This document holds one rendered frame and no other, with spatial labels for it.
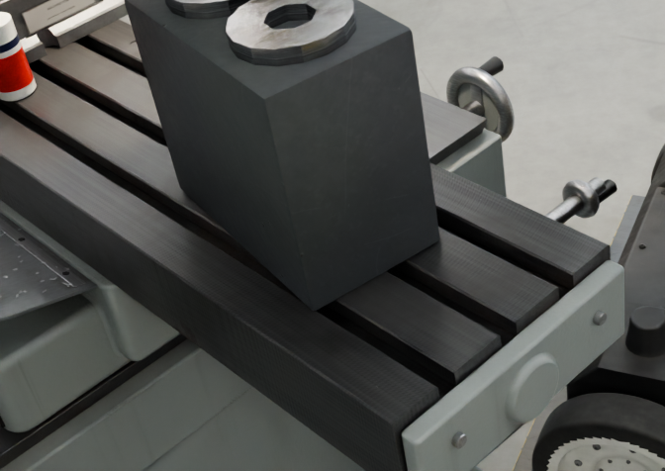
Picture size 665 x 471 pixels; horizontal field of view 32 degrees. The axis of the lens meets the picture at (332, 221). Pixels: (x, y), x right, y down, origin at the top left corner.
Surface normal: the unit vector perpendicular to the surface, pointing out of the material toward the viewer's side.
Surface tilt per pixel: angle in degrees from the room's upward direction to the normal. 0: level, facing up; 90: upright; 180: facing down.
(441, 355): 0
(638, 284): 0
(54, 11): 90
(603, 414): 12
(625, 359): 0
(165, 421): 90
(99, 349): 90
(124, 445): 90
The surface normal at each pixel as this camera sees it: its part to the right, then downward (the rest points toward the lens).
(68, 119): -0.16, -0.78
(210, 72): -0.82, 0.44
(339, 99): 0.54, 0.43
